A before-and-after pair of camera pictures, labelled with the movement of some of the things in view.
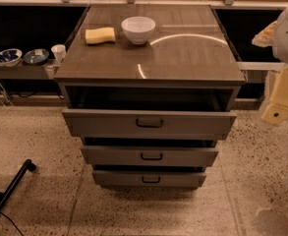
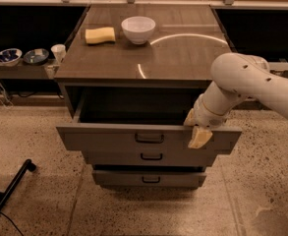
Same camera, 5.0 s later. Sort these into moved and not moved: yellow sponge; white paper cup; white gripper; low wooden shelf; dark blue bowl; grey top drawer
Moved: white gripper; grey top drawer
Not moved: dark blue bowl; yellow sponge; low wooden shelf; white paper cup
